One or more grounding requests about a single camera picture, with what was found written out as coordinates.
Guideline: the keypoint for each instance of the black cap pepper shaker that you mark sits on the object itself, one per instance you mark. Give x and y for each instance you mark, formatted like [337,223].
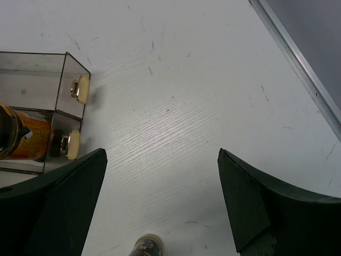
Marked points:
[148,245]

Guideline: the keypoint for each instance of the clear tiered organizer rack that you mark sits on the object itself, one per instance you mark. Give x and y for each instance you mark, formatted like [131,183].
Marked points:
[46,83]

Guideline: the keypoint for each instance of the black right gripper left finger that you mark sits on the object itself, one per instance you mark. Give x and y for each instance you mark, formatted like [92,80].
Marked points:
[51,214]

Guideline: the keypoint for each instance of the red lid chili jar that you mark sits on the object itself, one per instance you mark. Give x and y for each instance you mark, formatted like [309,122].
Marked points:
[28,136]

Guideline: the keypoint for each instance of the aluminium table frame rail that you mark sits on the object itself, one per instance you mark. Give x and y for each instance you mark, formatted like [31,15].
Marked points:
[308,34]

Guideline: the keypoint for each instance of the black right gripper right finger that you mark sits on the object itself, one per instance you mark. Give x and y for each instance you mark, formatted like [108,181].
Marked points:
[271,217]

